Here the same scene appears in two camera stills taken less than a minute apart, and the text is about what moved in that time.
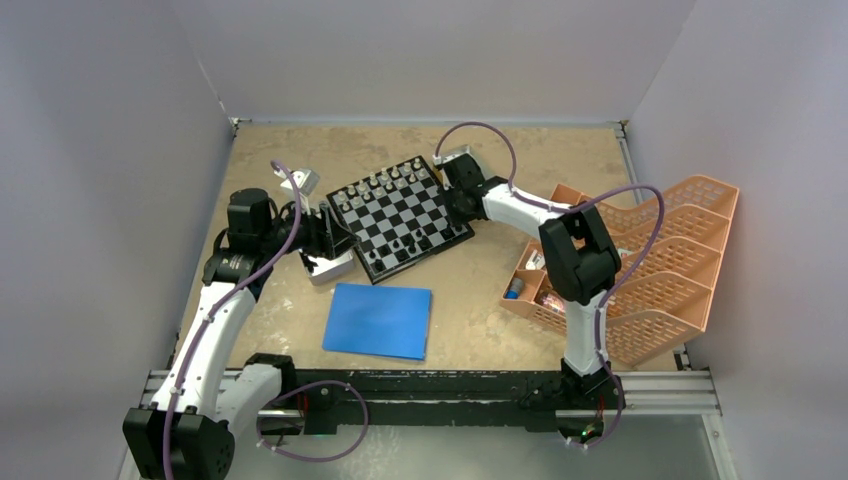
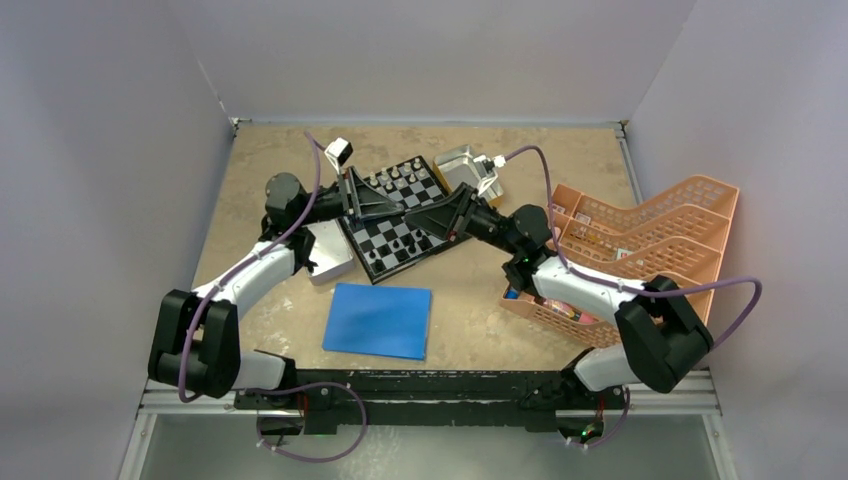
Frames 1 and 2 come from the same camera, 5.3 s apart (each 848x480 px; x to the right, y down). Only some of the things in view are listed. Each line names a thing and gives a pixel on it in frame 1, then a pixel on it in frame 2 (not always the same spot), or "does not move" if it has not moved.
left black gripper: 325,238 -> 367,203
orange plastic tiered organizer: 670,238 does not move
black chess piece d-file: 424,243 does not move
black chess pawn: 384,250 does not move
